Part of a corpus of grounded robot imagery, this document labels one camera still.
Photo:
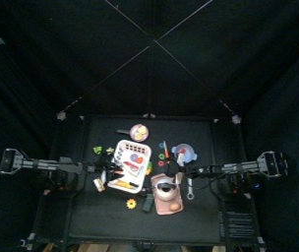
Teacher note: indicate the pink rectangular tray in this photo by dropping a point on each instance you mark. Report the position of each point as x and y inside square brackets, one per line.
[167, 194]

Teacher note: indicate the yellow-green starfruit piece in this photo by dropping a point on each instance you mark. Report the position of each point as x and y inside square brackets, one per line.
[110, 150]

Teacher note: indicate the yellow and white toy block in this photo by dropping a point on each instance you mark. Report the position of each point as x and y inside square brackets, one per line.
[99, 184]

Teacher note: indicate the green starfruit piece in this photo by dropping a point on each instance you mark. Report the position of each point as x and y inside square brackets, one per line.
[98, 150]

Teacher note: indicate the green-yellow toy fruit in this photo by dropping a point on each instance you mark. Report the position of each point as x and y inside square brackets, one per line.
[149, 168]

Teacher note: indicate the toy pan with pink plate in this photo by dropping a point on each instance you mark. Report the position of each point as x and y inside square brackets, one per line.
[137, 132]

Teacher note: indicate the yellow toy food piece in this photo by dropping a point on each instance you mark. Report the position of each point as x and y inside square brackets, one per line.
[123, 183]

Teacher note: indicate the orange toy carrot stick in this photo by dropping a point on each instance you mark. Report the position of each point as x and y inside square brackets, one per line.
[166, 149]

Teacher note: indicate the purple toy fruit slice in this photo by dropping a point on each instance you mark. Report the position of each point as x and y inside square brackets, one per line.
[135, 158]

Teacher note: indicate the blue toy bowl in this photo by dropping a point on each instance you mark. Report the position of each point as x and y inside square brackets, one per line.
[185, 153]

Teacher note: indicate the white toy wrench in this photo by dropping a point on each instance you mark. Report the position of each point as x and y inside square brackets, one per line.
[190, 190]

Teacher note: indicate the beige toy egg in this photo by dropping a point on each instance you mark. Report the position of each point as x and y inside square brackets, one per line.
[175, 206]

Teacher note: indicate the red toy food piece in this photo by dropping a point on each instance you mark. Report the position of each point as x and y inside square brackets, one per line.
[131, 166]

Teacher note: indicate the white plastic slotted basket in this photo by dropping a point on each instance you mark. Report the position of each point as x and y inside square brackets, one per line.
[130, 165]

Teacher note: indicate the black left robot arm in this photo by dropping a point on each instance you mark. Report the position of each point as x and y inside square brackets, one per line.
[47, 164]

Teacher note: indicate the orange and teal flower toy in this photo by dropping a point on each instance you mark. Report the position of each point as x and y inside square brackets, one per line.
[131, 203]

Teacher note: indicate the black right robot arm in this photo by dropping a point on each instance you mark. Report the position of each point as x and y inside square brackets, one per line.
[244, 167]

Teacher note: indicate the grey vertical frame pole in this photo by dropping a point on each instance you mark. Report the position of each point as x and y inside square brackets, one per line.
[150, 65]

